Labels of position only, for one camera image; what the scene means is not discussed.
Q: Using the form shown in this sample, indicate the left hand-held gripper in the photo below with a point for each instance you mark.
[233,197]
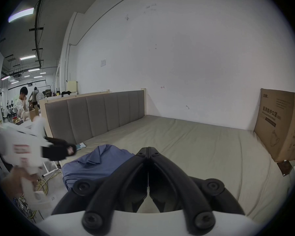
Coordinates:
[22,144]

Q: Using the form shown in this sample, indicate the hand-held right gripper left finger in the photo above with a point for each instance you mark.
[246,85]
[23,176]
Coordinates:
[127,178]

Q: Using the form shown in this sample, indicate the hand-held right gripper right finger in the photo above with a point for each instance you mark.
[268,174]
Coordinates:
[169,178]

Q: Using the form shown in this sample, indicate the person's left hand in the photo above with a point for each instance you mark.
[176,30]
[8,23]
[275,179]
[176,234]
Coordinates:
[13,183]

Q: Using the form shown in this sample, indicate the small blue white card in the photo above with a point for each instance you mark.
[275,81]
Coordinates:
[80,146]

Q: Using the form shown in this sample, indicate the white metal stand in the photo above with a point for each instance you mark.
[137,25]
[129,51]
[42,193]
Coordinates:
[50,170]

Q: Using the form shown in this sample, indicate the blue shirt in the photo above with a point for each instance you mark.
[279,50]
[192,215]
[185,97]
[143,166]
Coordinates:
[95,161]

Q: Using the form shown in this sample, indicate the bed with beige sheet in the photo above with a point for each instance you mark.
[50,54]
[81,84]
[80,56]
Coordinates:
[199,144]

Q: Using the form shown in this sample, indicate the grey padded headboard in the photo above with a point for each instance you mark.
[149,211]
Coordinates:
[95,117]

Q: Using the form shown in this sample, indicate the white standing fan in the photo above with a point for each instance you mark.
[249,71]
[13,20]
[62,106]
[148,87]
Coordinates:
[40,96]

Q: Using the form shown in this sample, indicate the small dark brown square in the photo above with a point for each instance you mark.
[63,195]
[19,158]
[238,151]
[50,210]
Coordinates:
[284,167]

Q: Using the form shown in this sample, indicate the brown cardboard carton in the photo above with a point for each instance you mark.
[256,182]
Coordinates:
[277,124]

